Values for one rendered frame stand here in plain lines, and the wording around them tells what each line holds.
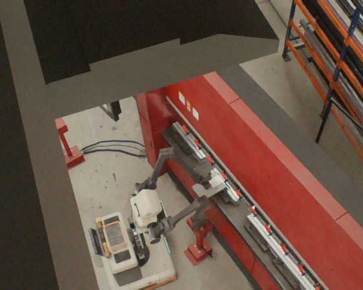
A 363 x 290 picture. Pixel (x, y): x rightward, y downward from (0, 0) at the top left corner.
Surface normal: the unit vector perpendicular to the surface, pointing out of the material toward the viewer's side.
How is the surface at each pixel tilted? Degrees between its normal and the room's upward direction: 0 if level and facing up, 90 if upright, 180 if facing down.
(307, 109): 0
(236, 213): 0
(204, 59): 90
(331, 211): 0
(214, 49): 90
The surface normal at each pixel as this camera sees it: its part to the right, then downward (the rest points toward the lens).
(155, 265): -0.04, -0.54
